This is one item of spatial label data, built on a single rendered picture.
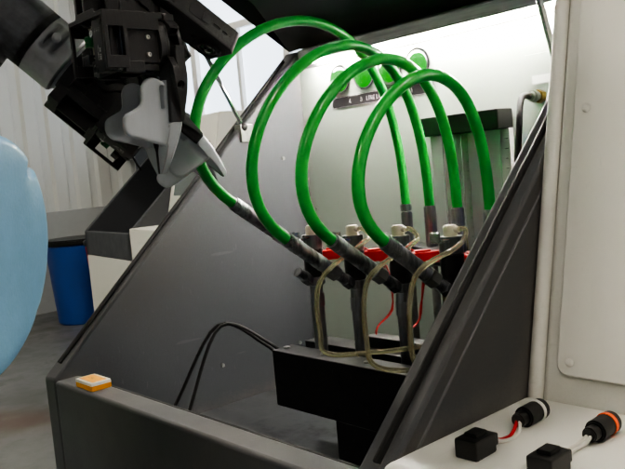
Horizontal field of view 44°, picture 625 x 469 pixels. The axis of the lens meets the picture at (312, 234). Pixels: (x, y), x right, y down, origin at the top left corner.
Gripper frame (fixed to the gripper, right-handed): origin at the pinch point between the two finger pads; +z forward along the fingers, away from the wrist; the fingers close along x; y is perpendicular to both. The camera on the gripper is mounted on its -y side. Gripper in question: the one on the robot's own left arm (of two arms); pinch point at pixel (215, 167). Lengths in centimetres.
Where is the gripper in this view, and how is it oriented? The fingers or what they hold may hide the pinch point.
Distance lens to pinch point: 95.5
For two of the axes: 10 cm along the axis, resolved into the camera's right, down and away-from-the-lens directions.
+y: -4.9, 7.6, -4.2
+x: 4.5, -1.9, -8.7
